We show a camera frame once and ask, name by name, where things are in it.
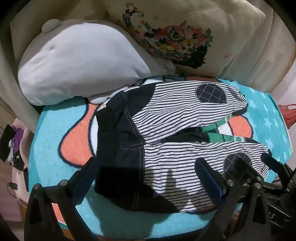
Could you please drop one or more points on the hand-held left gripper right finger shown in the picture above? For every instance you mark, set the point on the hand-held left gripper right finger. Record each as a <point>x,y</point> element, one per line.
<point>211,183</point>

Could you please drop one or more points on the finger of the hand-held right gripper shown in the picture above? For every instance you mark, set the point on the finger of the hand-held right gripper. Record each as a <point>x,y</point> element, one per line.
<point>274,164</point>
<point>245,168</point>

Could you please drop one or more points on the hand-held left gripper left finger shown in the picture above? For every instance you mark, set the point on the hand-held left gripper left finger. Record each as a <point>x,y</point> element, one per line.
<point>85,179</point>

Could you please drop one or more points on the striped navy white pants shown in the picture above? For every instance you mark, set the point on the striped navy white pants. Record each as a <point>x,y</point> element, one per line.
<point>171,115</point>

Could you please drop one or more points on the red cloth item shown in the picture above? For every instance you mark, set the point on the red cloth item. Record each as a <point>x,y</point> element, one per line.
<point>288,113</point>

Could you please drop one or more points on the teal cartoon printed blanket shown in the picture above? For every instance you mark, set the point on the teal cartoon printed blanket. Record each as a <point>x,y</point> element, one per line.
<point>55,129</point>

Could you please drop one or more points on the purple cloth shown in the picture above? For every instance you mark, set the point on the purple cloth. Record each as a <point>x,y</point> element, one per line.
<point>17,136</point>

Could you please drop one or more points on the black flat object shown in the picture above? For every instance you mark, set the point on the black flat object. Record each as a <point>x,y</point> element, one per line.
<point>7,143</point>

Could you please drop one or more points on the beige sofa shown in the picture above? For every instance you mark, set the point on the beige sofa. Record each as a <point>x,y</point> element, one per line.
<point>252,58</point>

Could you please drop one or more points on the grey white plush pillow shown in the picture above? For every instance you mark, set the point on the grey white plush pillow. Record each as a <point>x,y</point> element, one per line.
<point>78,62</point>

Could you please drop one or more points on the beige floral printed cushion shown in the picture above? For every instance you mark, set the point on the beige floral printed cushion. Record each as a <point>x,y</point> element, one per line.
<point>185,30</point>

